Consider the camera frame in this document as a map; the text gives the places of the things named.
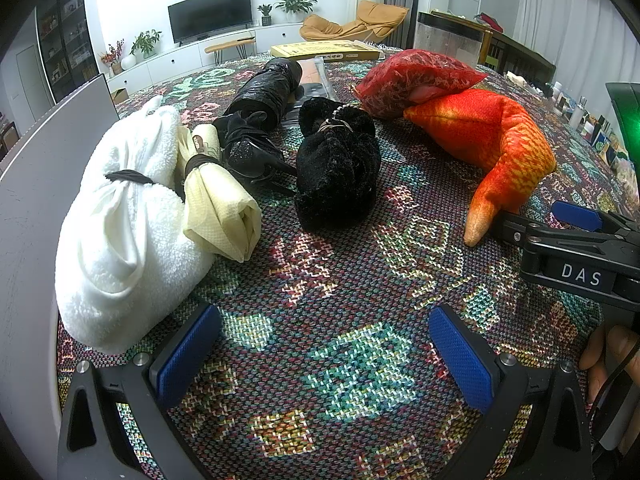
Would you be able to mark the bushy green potted plant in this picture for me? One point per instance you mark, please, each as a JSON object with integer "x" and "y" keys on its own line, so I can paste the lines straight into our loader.
{"x": 146, "y": 42}

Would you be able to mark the white round vase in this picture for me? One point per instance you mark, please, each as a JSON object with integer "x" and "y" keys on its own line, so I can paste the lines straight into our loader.
{"x": 128, "y": 61}

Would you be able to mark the white towel bundle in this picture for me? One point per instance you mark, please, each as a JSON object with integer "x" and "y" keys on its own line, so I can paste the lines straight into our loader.
{"x": 125, "y": 240}

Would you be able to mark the red cloth on desk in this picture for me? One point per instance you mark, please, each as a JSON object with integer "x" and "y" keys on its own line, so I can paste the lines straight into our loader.
{"x": 490, "y": 22}

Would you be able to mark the white storage box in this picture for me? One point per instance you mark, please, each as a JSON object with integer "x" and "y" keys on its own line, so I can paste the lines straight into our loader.
{"x": 40, "y": 200}

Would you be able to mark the white sheer curtain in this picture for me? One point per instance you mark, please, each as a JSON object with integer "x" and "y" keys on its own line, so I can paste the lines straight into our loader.
{"x": 575, "y": 20}

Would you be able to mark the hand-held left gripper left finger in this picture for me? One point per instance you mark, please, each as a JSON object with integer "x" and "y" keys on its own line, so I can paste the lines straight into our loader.
{"x": 187, "y": 355}

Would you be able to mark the white television cabinet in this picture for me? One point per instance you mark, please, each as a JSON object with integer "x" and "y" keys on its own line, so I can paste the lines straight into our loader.
{"x": 165, "y": 62}

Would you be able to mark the red mesh bag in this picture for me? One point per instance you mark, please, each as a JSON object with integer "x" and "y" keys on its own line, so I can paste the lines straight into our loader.
{"x": 415, "y": 77}

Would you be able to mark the black shiny cloth roll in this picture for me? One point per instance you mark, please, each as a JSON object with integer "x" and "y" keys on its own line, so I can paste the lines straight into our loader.
{"x": 260, "y": 90}

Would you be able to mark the small potted plant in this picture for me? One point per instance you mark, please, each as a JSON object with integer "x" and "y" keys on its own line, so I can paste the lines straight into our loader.
{"x": 265, "y": 12}

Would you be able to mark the dark glass bookshelf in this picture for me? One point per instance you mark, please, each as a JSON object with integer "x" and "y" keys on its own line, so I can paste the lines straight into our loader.
{"x": 70, "y": 35}

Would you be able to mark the black bow hair claw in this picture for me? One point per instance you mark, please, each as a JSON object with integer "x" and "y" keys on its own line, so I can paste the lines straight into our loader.
{"x": 245, "y": 145}

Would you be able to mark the wooden side desk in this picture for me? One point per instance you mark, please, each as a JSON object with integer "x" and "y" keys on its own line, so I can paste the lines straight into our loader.
{"x": 520, "y": 52}

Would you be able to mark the yellow flat box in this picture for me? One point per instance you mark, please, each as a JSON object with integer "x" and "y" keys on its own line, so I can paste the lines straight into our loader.
{"x": 320, "y": 50}

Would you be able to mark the cardboard box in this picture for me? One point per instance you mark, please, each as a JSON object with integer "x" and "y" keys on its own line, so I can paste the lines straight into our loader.
{"x": 120, "y": 96}

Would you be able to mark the cluttered bottles and boxes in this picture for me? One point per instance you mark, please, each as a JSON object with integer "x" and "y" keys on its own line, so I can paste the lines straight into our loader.
{"x": 575, "y": 115}

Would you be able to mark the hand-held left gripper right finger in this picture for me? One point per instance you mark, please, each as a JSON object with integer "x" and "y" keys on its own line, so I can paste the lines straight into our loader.
{"x": 462, "y": 360}

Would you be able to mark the person's right hand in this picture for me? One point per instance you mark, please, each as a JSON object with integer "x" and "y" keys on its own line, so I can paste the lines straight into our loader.
{"x": 605, "y": 355}

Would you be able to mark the clear jar with black lid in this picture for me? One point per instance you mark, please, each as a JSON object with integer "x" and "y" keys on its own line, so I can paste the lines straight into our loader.
{"x": 450, "y": 37}

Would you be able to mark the orange plush claw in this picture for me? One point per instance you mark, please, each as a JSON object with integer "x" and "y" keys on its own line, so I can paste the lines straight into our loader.
{"x": 505, "y": 145}

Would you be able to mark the black fuzzy cloth bundle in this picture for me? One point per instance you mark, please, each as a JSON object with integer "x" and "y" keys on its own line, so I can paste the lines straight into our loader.
{"x": 335, "y": 180}

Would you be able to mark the black flat television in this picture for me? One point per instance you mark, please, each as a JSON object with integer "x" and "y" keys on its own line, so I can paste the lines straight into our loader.
{"x": 210, "y": 12}

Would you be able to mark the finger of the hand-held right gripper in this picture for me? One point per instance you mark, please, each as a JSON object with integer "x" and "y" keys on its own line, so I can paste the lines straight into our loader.
{"x": 575, "y": 215}
{"x": 510, "y": 227}

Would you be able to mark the wooden hairpin-leg table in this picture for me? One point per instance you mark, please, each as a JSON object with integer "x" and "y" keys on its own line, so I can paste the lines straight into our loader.
{"x": 230, "y": 42}

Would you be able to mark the cream cloth roll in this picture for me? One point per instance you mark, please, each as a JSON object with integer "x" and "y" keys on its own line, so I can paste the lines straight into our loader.
{"x": 220, "y": 210}

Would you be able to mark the red flower arrangement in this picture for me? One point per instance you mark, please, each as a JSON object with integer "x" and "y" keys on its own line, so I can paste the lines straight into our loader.
{"x": 112, "y": 55}

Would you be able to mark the colourful patterned blanket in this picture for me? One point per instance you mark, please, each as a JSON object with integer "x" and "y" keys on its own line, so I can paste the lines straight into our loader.
{"x": 325, "y": 310}

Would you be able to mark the orange lounge chair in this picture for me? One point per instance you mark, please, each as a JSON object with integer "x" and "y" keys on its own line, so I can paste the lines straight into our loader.
{"x": 370, "y": 12}

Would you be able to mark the large leafy potted plant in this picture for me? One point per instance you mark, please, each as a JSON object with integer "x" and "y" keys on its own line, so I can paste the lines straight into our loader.
{"x": 295, "y": 5}

